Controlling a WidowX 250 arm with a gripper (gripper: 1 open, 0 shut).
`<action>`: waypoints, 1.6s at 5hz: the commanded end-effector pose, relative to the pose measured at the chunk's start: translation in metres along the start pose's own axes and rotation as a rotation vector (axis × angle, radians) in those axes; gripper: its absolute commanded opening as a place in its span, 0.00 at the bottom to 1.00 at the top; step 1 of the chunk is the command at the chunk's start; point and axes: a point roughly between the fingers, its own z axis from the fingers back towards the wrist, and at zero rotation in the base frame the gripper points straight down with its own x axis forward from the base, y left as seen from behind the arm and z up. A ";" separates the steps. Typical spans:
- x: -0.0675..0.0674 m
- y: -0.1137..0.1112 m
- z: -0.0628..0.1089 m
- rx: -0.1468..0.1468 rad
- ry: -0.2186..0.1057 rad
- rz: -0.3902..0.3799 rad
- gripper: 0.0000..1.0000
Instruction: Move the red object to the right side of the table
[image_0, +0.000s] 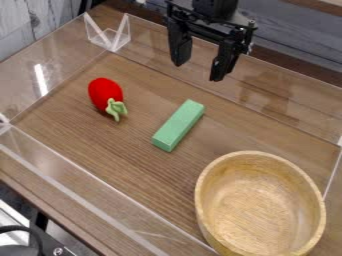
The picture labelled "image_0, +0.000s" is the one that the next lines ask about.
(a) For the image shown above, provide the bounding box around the red plush strawberry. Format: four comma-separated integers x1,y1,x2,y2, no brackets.
89,78,129,122

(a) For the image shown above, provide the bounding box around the green rectangular block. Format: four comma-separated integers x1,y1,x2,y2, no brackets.
151,100,206,152

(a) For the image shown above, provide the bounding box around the black cable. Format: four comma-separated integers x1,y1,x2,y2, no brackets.
0,225,46,256

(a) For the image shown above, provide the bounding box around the wooden bowl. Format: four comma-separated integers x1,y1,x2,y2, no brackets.
194,151,326,256

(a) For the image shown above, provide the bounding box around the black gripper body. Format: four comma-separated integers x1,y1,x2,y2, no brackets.
166,0,258,54

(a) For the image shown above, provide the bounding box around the clear acrylic enclosure wall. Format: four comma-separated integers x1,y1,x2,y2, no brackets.
0,8,342,256

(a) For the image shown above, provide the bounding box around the black table clamp bracket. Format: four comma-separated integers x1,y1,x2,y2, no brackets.
30,212,76,256

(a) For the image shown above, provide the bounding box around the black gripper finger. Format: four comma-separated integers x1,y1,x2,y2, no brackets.
167,19,193,66
210,39,242,82

